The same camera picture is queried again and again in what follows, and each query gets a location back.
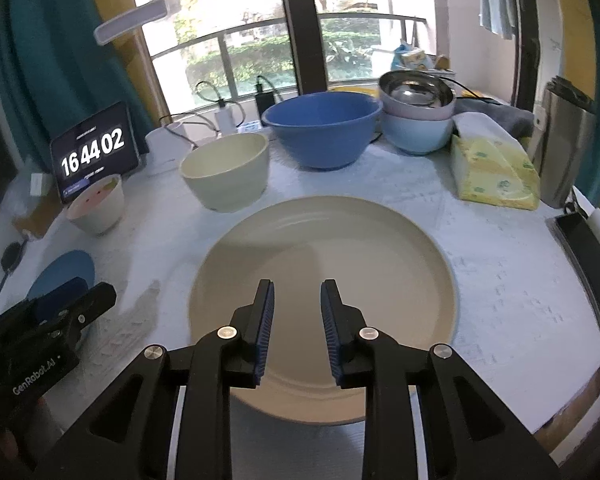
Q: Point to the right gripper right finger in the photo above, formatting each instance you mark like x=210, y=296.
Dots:
x=469, y=432

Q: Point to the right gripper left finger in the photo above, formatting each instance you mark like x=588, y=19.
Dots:
x=169, y=407

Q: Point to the large dark blue plate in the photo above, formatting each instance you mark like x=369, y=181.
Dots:
x=60, y=284

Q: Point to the pink strawberry bowl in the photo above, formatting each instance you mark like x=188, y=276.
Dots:
x=98, y=208

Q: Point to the cream round plate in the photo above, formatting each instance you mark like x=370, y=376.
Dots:
x=379, y=261

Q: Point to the cream yellow bowl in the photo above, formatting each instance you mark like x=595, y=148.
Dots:
x=230, y=173

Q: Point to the large blue bowl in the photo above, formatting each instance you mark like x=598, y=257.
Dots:
x=324, y=130

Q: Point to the cardboard box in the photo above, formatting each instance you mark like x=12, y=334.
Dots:
x=36, y=223

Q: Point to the small white box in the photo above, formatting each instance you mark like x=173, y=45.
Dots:
x=40, y=184

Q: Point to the black smartphone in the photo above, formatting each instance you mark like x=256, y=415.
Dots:
x=583, y=250

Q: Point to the tablet showing clock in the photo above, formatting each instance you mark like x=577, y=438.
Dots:
x=102, y=145

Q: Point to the white desk lamp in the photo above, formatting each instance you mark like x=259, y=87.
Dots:
x=167, y=144

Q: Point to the yellow tissue pack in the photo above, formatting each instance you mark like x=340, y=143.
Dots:
x=489, y=166

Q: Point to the teal curtain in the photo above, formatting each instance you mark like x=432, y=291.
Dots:
x=53, y=74

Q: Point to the light blue bowl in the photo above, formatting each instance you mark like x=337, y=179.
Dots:
x=416, y=137

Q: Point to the white charger plug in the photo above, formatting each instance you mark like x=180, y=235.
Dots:
x=225, y=120

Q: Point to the grey folded cloth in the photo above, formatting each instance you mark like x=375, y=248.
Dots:
x=518, y=123

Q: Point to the steel thermos bottle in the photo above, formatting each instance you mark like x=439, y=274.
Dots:
x=564, y=126

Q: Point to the white power strip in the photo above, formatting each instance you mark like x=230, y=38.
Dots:
x=250, y=127

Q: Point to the stainless steel bowl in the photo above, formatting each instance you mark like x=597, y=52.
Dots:
x=416, y=88

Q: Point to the black charger plug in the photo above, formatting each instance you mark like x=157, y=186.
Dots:
x=264, y=100

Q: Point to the yellow snack bag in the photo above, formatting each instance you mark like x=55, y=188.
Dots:
x=357, y=89

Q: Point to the yellow curtain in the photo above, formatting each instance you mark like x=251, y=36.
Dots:
x=121, y=28

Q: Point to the blue snack bag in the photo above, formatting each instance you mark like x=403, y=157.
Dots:
x=407, y=57

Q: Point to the black round cable puck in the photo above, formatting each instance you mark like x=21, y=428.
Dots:
x=11, y=259

